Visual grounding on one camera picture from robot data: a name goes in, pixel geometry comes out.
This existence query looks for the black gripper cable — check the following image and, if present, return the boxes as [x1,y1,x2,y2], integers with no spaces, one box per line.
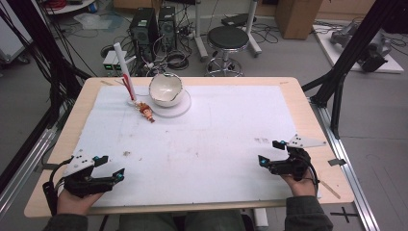
[296,153,320,196]
[42,156,75,217]

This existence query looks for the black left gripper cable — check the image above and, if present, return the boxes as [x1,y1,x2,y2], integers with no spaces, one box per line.
[42,156,75,217]

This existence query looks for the white eggshell bowl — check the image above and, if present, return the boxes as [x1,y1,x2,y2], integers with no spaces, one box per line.
[148,72,186,109]

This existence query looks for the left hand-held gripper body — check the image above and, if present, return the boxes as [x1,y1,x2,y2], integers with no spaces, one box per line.
[63,148,115,198]

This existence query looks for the white platform board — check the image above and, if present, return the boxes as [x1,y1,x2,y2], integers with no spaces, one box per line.
[312,23,405,75]

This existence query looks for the person's legs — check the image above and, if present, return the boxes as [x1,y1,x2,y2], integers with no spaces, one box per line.
[118,211,248,231]

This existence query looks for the person's left hand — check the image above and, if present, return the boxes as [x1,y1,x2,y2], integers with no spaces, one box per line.
[57,189,104,216]

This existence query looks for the clear plastic bag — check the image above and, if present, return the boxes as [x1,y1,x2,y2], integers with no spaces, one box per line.
[73,13,114,32]

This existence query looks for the black metal frame with cables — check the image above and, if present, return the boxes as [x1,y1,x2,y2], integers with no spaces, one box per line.
[0,0,92,193]

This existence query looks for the brown cardboard box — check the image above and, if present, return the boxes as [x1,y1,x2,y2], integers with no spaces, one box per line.
[274,0,323,40]

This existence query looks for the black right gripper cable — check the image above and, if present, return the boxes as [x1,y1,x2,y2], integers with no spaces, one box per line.
[296,153,320,196]

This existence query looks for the red strap figurine keychain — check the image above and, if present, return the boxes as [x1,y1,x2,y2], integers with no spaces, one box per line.
[121,76,157,124]

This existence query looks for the coiled black cable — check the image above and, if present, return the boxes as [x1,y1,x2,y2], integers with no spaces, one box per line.
[165,49,191,71]

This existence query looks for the person's right hand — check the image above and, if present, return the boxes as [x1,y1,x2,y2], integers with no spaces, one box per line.
[281,169,319,197]

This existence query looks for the slim black computer tower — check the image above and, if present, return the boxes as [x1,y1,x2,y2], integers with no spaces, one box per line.
[158,5,178,52]

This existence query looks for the white table leg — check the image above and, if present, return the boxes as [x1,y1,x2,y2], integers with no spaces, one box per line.
[253,208,268,230]

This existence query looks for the grey robot device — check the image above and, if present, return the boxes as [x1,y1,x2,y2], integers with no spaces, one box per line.
[330,22,393,73]

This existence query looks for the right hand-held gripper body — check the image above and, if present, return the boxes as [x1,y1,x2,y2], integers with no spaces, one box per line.
[268,134,327,182]

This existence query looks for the large black computer tower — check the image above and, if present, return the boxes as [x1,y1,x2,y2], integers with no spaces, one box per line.
[129,8,159,62]

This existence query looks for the round white table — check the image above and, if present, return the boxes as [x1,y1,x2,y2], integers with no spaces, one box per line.
[44,0,97,15]

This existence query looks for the thin wooden stick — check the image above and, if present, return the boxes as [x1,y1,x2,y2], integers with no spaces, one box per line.
[319,179,342,200]

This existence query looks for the aluminium rail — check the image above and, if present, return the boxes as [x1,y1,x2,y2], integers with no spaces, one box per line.
[0,128,58,219]
[309,97,381,231]

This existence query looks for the flat black device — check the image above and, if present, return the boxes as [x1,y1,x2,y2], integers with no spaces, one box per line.
[220,13,258,28]

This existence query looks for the black round stool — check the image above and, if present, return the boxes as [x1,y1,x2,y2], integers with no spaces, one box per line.
[205,25,251,77]

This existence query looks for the white stand with pole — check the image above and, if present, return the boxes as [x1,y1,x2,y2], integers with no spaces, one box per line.
[113,41,192,118]

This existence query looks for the black metal frame strut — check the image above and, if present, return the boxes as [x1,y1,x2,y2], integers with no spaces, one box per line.
[301,0,408,140]

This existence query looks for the white desk leg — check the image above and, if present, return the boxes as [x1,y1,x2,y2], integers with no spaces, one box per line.
[244,0,263,58]
[193,0,210,62]

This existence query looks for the white power supply box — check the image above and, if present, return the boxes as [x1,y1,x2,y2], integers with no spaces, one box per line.
[113,52,129,72]
[102,50,117,72]

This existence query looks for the white foam board mat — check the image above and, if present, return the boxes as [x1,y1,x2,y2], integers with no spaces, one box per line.
[72,85,322,208]

